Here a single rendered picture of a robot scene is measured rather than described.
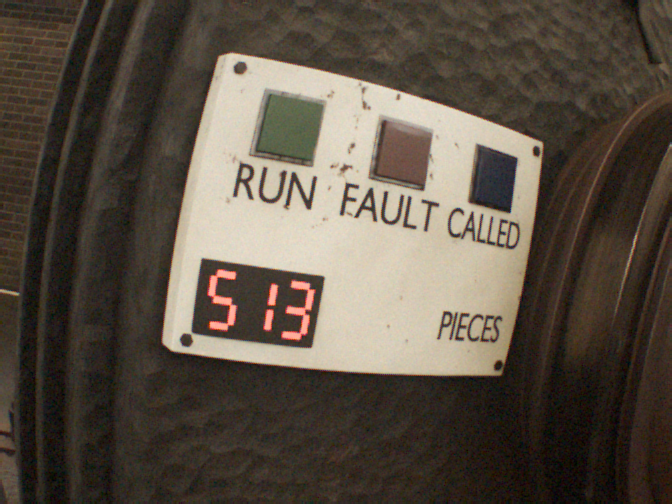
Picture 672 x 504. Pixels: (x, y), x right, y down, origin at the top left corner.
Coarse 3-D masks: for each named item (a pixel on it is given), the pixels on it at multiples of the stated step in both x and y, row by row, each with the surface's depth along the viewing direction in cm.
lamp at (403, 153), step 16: (384, 128) 53; (400, 128) 54; (416, 128) 55; (384, 144) 54; (400, 144) 54; (416, 144) 55; (384, 160) 54; (400, 160) 54; (416, 160) 55; (384, 176) 54; (400, 176) 54; (416, 176) 55
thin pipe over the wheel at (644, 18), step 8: (632, 0) 69; (640, 0) 67; (648, 0) 68; (640, 8) 68; (648, 8) 68; (640, 16) 68; (648, 16) 68; (640, 24) 68; (648, 24) 68; (640, 32) 68; (648, 32) 67; (648, 40) 68; (648, 48) 68; (656, 48) 68; (648, 56) 68; (656, 56) 68
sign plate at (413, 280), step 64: (256, 64) 49; (256, 128) 50; (320, 128) 52; (448, 128) 56; (192, 192) 49; (256, 192) 50; (320, 192) 52; (384, 192) 55; (448, 192) 57; (192, 256) 49; (256, 256) 51; (320, 256) 53; (384, 256) 55; (448, 256) 58; (512, 256) 61; (192, 320) 49; (256, 320) 51; (320, 320) 54; (384, 320) 56; (448, 320) 59; (512, 320) 62
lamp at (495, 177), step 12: (480, 156) 58; (492, 156) 58; (504, 156) 59; (480, 168) 58; (492, 168) 58; (504, 168) 59; (480, 180) 58; (492, 180) 58; (504, 180) 59; (480, 192) 58; (492, 192) 58; (504, 192) 59; (504, 204) 59
